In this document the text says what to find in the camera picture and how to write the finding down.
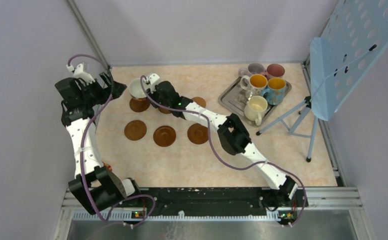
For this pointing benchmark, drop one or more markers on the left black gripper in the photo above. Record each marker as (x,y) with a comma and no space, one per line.
(116,90)

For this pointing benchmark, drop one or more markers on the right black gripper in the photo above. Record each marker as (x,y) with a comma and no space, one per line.
(152,95)

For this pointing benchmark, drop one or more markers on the dark wooden coaster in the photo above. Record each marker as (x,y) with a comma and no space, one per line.
(135,130)
(164,111)
(164,136)
(197,134)
(139,106)

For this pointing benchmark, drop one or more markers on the white and brown cup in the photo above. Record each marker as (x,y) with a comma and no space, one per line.
(136,89)

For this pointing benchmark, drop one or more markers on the light wooden coaster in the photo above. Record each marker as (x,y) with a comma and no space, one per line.
(200,101)

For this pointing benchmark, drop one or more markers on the light blue music stand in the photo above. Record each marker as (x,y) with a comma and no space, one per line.
(349,43)

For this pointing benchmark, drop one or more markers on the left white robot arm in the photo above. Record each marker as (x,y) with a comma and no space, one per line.
(94,186)

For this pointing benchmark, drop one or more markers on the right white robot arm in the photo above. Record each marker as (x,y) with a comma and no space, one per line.
(233,136)

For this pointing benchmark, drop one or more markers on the metal tray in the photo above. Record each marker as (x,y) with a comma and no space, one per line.
(234,100)

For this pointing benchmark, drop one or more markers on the small red owl sticker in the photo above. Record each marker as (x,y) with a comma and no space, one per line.
(107,166)

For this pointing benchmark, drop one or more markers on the floral mug yellow inside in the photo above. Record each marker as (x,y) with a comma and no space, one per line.
(253,85)

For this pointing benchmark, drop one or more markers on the cream ribbed mug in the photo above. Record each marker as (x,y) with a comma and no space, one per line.
(255,109)

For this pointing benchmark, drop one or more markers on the grey purple mug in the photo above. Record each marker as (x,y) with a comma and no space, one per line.
(252,69)

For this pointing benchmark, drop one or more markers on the blue butterfly mug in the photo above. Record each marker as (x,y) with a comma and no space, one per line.
(275,91)

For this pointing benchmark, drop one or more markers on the pink mug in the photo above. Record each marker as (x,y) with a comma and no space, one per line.
(273,71)

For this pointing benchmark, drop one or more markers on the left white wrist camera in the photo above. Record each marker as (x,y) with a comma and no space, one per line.
(80,72)

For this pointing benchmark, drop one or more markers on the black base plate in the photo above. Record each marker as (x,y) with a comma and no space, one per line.
(215,202)

